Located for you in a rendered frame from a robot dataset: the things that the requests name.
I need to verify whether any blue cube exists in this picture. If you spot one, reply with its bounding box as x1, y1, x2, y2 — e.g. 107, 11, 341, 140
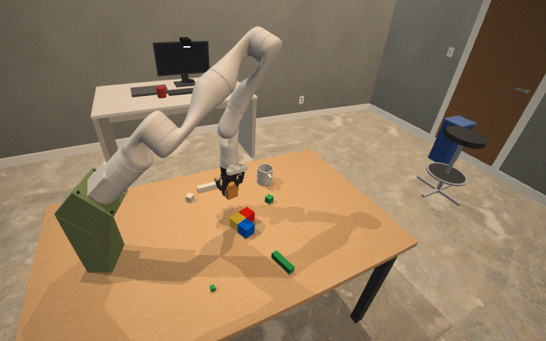
237, 218, 255, 239

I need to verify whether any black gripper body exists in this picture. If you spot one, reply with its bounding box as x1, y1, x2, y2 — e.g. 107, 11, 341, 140
220, 167, 239, 183

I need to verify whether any grey mug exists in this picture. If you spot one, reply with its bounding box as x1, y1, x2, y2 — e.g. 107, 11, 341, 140
257, 163, 273, 185

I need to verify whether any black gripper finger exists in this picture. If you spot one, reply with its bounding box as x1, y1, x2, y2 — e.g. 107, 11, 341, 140
214, 177, 230, 197
233, 172, 245, 189

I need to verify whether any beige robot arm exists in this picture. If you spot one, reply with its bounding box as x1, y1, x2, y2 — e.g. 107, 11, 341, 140
87, 26, 282, 204

